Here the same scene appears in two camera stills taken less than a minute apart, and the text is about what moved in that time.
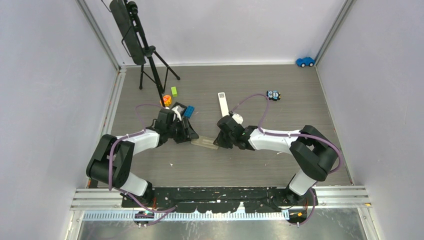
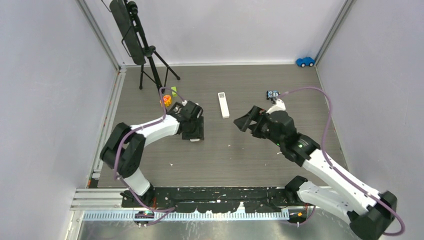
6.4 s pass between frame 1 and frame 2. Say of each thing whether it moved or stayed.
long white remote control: stayed
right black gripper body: moved
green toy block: stayed
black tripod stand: stayed
